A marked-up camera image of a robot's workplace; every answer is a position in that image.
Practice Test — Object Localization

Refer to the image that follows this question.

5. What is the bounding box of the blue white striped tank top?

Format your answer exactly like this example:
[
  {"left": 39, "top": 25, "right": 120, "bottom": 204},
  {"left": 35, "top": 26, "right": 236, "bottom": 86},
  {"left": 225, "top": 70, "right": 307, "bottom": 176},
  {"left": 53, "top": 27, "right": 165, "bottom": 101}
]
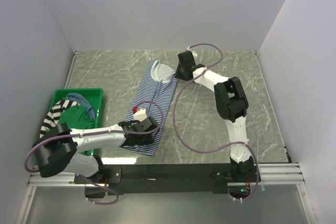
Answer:
[{"left": 124, "top": 59, "right": 177, "bottom": 156}]

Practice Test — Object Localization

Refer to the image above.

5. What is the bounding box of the green garment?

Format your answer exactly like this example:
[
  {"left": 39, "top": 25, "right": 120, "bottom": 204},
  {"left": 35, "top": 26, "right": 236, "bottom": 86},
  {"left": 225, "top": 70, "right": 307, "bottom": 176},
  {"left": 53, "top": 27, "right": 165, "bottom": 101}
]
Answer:
[{"left": 58, "top": 105, "right": 95, "bottom": 130}]

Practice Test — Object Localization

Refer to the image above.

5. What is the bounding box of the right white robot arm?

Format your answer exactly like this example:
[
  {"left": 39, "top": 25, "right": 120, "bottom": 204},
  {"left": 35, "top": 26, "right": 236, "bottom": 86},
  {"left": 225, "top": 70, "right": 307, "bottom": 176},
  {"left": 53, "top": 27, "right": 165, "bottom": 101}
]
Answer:
[{"left": 175, "top": 51, "right": 256, "bottom": 182}]

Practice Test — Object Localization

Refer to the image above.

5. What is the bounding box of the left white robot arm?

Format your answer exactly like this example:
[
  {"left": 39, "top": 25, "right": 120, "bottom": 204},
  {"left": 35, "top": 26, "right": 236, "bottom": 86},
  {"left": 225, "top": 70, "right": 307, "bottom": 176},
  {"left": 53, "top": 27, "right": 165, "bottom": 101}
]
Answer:
[{"left": 32, "top": 116, "right": 160, "bottom": 183}]

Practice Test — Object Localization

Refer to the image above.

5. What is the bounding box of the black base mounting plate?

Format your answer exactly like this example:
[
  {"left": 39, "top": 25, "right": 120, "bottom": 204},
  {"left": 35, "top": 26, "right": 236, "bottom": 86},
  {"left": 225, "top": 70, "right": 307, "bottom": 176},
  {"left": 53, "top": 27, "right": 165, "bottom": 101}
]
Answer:
[{"left": 73, "top": 163, "right": 260, "bottom": 196}]

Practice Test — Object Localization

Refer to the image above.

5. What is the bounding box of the green plastic basket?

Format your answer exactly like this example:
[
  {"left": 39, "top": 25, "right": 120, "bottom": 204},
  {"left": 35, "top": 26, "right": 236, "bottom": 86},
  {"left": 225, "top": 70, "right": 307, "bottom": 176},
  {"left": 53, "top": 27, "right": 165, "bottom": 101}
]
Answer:
[{"left": 35, "top": 87, "right": 105, "bottom": 156}]

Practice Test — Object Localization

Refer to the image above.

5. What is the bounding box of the grey blue garment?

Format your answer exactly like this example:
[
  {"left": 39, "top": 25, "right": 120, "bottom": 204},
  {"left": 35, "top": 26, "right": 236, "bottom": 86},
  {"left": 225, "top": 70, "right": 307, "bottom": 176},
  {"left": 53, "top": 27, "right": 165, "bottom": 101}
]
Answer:
[{"left": 66, "top": 92, "right": 96, "bottom": 121}]

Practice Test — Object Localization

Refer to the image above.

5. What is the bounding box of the black white striped garment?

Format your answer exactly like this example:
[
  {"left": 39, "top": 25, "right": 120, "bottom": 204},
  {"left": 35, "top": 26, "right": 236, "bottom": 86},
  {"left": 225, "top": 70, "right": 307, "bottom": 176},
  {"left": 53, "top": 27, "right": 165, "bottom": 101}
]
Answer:
[{"left": 39, "top": 100, "right": 78, "bottom": 138}]

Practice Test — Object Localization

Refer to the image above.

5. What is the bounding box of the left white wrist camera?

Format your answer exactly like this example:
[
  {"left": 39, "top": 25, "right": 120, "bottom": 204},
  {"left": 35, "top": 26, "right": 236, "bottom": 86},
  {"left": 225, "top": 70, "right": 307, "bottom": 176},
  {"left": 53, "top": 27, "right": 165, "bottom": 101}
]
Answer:
[{"left": 132, "top": 106, "right": 148, "bottom": 122}]

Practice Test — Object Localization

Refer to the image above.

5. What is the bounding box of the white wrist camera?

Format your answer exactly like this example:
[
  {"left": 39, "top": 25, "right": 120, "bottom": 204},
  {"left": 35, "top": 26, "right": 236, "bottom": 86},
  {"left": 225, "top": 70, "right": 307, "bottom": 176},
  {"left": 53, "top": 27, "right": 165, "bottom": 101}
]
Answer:
[
  {"left": 132, "top": 106, "right": 148, "bottom": 122},
  {"left": 186, "top": 47, "right": 198, "bottom": 58}
]

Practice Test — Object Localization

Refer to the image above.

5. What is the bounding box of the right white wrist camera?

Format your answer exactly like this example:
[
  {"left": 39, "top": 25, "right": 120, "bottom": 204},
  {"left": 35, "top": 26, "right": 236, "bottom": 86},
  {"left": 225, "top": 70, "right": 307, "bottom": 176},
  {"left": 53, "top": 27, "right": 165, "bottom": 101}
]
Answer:
[{"left": 186, "top": 47, "right": 198, "bottom": 58}]

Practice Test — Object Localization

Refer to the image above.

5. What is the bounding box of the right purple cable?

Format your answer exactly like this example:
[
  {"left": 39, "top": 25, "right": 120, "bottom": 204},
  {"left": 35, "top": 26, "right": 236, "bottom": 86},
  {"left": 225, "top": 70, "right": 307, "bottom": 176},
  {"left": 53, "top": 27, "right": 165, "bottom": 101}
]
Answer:
[{"left": 173, "top": 43, "right": 261, "bottom": 201}]

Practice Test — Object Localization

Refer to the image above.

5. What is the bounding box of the aluminium frame rail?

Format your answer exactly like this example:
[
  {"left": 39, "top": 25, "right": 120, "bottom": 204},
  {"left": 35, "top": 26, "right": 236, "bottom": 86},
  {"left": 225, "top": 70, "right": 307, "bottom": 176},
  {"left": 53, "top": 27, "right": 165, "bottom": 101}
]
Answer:
[{"left": 15, "top": 163, "right": 318, "bottom": 223}]

